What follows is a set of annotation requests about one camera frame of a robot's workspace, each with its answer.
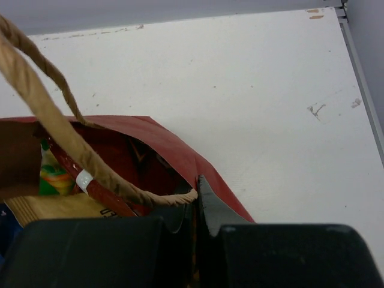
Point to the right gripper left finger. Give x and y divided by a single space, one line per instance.
149 251

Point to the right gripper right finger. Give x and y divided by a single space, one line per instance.
233 252

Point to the green yellow snack packet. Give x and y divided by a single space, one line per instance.
54 180

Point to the red brown paper bag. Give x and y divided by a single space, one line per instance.
18 154

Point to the tan chips bag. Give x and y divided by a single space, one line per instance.
27 209

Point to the blue Doritos bag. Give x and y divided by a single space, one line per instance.
10 228

